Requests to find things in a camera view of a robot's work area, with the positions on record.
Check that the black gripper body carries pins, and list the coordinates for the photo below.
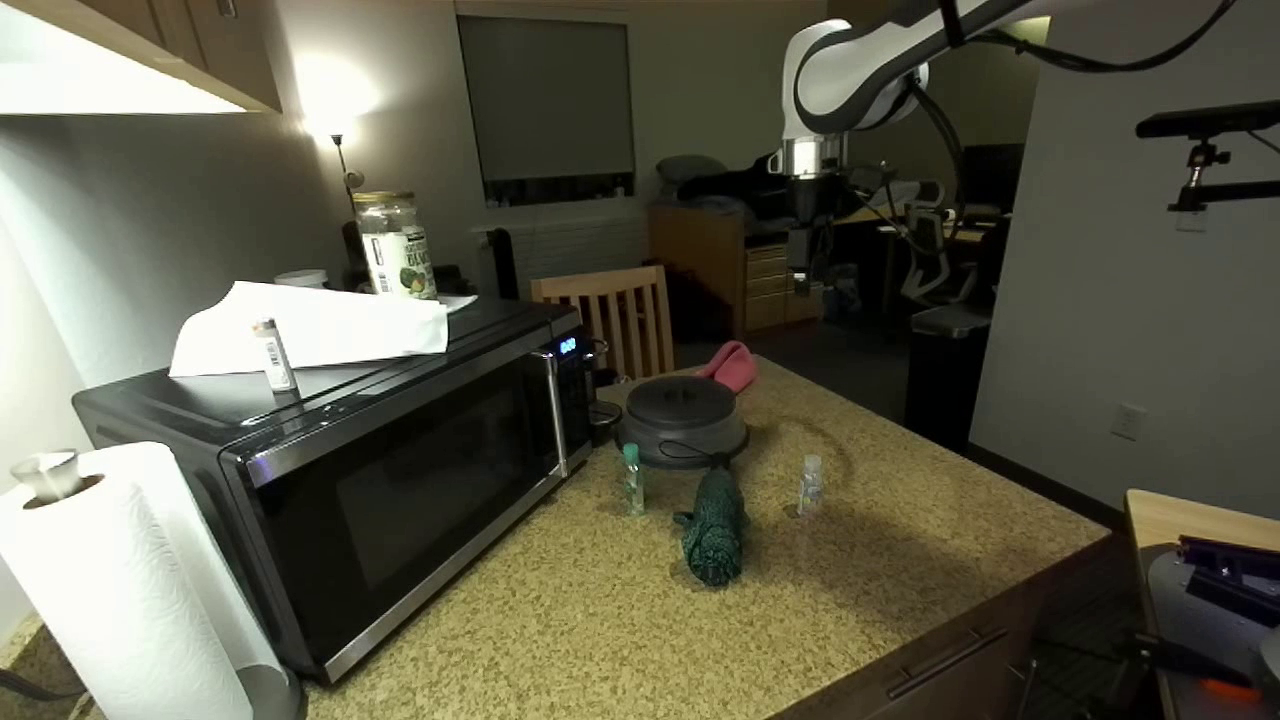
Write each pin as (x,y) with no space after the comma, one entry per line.
(805,182)

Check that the black steel microwave oven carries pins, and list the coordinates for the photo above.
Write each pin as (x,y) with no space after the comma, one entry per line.
(403,495)

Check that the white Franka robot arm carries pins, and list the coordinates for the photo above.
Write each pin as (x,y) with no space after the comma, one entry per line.
(867,64)

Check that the wooden office desk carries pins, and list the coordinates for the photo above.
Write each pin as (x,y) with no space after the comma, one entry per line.
(723,263)

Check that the red cloth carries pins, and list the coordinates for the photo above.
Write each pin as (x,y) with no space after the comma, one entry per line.
(734,365)

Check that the wooden slatted chair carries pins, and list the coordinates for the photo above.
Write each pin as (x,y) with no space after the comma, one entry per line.
(621,321)

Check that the black trash bin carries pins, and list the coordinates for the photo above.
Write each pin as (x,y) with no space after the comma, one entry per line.
(946,380)

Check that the grey window blind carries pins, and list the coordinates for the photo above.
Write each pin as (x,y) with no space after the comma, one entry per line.
(547,106)

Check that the small clear plastic bottle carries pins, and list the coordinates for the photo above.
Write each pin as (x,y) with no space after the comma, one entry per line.
(808,486)

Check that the black tall bottle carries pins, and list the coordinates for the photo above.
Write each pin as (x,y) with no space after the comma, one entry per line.
(500,264)

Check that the small green plastic bottle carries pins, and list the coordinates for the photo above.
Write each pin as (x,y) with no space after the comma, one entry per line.
(632,481)

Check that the glass storage jar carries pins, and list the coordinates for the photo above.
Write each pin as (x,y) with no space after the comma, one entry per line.
(395,246)

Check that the lit desk lamp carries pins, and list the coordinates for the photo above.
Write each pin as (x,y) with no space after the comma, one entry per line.
(338,115)

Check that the white folded cloth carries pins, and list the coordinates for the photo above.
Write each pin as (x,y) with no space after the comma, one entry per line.
(332,326)

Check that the small clear tube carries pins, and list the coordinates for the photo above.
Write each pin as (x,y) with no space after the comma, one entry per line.
(275,358)

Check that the wooden cart with black tools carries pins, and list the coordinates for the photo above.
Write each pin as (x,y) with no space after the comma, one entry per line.
(1205,602)

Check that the wooden upper cabinets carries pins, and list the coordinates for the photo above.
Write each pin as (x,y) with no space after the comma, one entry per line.
(163,45)

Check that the white paper towel roll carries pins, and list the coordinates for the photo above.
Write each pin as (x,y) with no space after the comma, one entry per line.
(122,586)

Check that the black stereo camera bar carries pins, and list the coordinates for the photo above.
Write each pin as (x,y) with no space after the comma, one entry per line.
(1205,120)

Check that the black camera stand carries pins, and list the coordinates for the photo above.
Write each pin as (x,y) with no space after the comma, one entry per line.
(1222,194)

